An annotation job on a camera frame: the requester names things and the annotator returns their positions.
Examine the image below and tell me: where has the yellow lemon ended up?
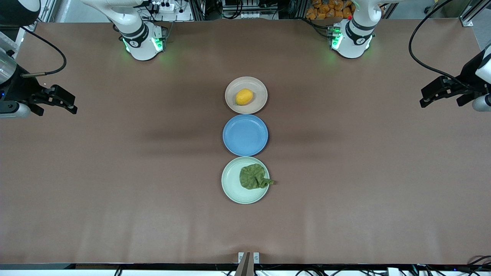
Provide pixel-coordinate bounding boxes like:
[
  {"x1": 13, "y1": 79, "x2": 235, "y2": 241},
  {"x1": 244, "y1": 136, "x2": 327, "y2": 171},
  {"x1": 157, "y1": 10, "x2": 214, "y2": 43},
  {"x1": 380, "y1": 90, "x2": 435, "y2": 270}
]
[{"x1": 235, "y1": 89, "x2": 254, "y2": 106}]

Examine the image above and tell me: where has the green lettuce leaf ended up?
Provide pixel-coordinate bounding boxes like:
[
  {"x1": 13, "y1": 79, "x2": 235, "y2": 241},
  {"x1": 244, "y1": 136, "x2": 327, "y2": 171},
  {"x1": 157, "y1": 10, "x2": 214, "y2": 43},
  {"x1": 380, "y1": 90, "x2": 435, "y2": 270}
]
[{"x1": 239, "y1": 164, "x2": 276, "y2": 190}]

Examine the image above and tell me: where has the white power strip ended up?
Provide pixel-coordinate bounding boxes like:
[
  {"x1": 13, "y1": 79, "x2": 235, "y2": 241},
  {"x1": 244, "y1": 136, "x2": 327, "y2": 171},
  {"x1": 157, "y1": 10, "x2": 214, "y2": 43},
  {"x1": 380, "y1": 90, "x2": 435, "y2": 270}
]
[{"x1": 151, "y1": 1, "x2": 177, "y2": 13}]

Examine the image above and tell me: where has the bag of orange snacks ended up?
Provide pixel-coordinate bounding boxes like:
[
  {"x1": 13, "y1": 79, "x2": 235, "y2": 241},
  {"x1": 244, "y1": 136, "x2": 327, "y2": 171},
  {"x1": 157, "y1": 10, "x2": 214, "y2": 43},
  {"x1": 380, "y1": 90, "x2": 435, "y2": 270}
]
[{"x1": 306, "y1": 0, "x2": 356, "y2": 20}]

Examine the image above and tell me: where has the beige round plate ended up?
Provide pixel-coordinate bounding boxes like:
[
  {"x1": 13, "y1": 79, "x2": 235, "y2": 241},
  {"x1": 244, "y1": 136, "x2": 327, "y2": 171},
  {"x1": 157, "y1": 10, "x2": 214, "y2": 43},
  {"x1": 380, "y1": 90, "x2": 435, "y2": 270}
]
[{"x1": 225, "y1": 76, "x2": 268, "y2": 115}]

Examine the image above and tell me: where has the blue round plate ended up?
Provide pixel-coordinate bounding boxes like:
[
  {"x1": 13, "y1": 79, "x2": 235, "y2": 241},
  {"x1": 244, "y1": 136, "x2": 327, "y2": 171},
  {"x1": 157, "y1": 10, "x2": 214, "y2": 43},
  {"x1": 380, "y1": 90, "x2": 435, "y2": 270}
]
[{"x1": 222, "y1": 114, "x2": 269, "y2": 157}]

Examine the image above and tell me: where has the pale green round plate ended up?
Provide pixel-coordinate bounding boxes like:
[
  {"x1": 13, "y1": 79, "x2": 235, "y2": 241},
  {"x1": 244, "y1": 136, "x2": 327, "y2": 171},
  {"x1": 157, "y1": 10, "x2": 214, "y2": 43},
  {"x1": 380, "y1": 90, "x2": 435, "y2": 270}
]
[{"x1": 221, "y1": 156, "x2": 270, "y2": 204}]

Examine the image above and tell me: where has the aluminium equipment rack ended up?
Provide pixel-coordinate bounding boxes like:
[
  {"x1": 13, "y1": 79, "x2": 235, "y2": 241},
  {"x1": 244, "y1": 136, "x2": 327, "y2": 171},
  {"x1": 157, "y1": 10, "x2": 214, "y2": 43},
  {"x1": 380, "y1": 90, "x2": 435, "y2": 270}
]
[{"x1": 190, "y1": 0, "x2": 307, "y2": 21}]

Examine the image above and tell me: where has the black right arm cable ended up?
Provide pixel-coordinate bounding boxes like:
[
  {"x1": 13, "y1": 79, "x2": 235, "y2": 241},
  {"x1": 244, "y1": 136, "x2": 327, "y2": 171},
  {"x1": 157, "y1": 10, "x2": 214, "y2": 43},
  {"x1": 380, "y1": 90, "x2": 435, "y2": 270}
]
[{"x1": 21, "y1": 26, "x2": 67, "y2": 78}]

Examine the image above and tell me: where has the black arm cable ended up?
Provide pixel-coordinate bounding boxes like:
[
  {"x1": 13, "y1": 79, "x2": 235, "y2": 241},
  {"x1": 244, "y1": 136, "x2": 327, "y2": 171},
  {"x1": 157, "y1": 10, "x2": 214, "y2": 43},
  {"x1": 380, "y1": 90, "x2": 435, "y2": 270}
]
[
  {"x1": 21, "y1": 26, "x2": 67, "y2": 78},
  {"x1": 408, "y1": 0, "x2": 484, "y2": 92}
]

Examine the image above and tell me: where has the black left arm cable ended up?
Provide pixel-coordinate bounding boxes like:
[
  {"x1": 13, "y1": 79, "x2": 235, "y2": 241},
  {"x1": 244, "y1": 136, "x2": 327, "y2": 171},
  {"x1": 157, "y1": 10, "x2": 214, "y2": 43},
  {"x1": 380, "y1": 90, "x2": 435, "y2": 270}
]
[{"x1": 408, "y1": 0, "x2": 484, "y2": 92}]

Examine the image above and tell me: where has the aluminium frame rail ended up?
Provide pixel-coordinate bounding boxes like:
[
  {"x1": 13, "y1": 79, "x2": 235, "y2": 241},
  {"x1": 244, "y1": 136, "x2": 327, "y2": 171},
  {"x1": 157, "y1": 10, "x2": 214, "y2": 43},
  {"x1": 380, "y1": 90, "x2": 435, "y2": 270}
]
[{"x1": 458, "y1": 0, "x2": 485, "y2": 27}]

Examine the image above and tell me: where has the black loose cable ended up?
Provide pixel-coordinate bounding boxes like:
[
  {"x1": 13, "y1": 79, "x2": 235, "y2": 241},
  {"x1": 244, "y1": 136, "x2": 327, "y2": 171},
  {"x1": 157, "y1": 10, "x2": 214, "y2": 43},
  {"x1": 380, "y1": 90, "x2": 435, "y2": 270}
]
[{"x1": 455, "y1": 255, "x2": 491, "y2": 274}]

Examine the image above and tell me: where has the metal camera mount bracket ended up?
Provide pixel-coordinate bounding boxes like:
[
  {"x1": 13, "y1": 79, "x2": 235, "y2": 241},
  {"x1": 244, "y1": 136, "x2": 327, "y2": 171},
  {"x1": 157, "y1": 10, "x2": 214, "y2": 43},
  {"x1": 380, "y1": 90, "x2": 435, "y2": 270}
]
[{"x1": 235, "y1": 252, "x2": 260, "y2": 276}]

